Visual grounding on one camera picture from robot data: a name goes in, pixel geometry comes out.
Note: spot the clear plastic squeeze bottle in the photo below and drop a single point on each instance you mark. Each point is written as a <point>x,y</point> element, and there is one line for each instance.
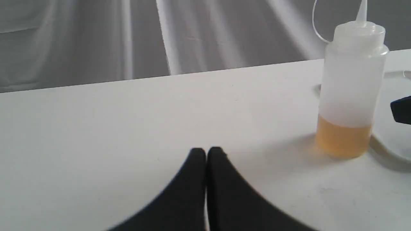
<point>353,71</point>

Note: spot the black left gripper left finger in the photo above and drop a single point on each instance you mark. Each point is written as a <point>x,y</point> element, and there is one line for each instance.
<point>180,206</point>

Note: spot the grey backdrop cloth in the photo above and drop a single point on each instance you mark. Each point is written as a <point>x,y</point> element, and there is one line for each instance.
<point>55,43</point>

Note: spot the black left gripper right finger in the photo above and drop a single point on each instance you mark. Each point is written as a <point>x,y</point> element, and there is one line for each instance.
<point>233,205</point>

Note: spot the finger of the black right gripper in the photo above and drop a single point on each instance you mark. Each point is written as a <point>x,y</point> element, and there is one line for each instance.
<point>401,110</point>

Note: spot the white rectangular plastic tray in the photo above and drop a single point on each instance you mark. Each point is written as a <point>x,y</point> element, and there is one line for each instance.
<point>391,139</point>

